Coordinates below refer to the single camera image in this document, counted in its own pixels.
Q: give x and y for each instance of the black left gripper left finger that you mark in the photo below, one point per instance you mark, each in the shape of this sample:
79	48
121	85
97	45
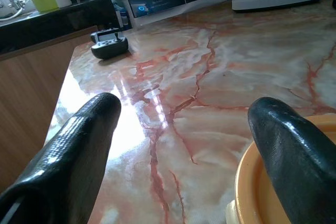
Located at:
68	155

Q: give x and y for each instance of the yellow plastic bowl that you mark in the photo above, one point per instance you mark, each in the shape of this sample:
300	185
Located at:
252	195

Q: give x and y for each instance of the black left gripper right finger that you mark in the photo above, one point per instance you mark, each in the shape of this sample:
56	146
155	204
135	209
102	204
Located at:
294	161

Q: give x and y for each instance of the black handheld controller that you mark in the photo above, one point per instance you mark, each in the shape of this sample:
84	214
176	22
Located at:
110	48

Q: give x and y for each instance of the wooden cabinet with black top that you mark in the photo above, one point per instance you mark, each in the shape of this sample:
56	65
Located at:
26	90

